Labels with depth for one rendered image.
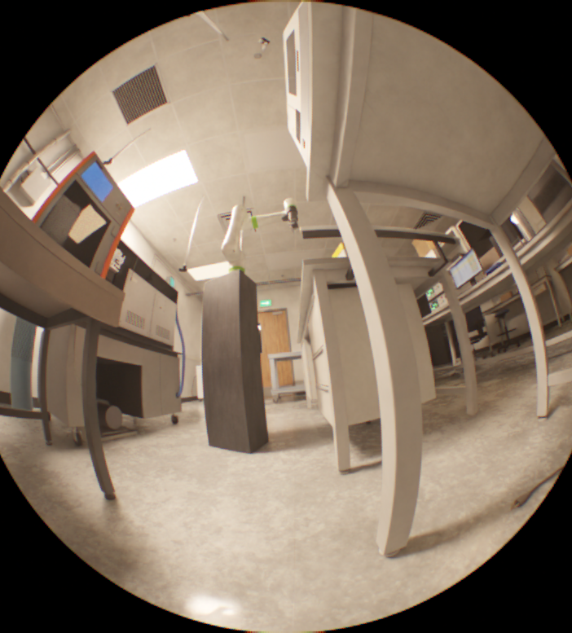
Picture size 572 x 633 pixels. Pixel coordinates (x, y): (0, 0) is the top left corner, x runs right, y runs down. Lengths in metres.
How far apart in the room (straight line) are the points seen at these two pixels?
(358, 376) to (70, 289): 1.03
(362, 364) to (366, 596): 0.80
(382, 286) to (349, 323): 0.57
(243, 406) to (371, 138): 1.20
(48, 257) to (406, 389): 0.76
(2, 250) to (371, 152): 0.84
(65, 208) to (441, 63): 1.00
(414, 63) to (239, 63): 1.99
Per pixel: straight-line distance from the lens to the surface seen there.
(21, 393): 2.01
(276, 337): 4.60
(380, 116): 0.50
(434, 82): 0.57
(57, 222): 0.73
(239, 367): 1.08
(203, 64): 2.45
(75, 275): 0.61
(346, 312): 0.87
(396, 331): 0.29
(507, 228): 2.58
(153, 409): 1.71
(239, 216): 1.56
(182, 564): 0.56
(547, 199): 2.25
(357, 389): 0.83
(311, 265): 0.81
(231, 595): 0.49
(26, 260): 0.57
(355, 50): 0.41
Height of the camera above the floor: 0.43
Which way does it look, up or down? 19 degrees up
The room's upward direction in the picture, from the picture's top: 6 degrees counter-clockwise
